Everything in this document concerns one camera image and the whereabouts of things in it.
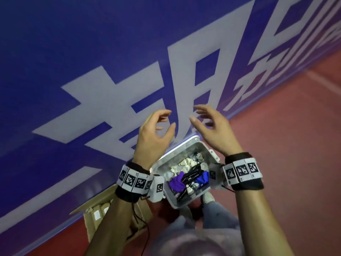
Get person's left hand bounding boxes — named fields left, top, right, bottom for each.
left=132, top=109, right=177, bottom=171

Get person's right hand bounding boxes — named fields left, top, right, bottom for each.
left=189, top=104, right=243, bottom=158

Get clear plastic storage bin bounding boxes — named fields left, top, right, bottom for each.
left=149, top=141, right=222, bottom=210

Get shuttlecocks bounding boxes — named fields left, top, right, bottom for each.
left=170, top=153, right=210, bottom=196

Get purple cloth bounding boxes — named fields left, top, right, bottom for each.
left=168, top=172, right=186, bottom=192

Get blue cloth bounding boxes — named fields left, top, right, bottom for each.
left=196, top=171, right=210, bottom=186

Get large torn cardboard box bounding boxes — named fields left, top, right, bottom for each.
left=70, top=183, right=154, bottom=242

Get person's right forearm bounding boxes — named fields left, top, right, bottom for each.
left=234, top=189, right=293, bottom=256

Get person's left forearm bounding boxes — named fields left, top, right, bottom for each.
left=85, top=196, right=134, bottom=256

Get person's right shoe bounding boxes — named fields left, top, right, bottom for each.
left=202, top=192, right=216, bottom=206

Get person's grey trousers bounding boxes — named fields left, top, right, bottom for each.
left=173, top=202, right=240, bottom=230

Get person's pale shirt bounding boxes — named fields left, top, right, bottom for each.
left=149, top=228, right=245, bottom=256

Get black wristband with marker tiles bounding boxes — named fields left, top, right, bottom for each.
left=115, top=162, right=154, bottom=203
left=223, top=152, right=265, bottom=191

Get blue printed barrier board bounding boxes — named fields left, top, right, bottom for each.
left=0, top=0, right=341, bottom=256

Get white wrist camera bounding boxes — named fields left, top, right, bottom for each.
left=147, top=174, right=166, bottom=203
left=209, top=163, right=226, bottom=190

